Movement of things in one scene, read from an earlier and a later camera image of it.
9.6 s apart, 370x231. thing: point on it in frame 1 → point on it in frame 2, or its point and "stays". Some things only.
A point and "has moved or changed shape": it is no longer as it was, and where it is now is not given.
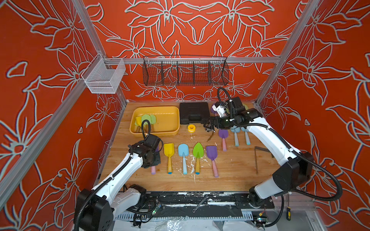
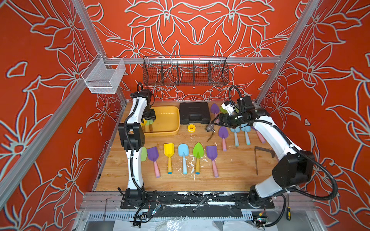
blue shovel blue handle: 235,129 stays
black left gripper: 157,160 → 151,116
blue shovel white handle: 183,151 stays
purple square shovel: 211,151 stays
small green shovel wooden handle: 198,152 stays
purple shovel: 153,168 has moved or changed shape
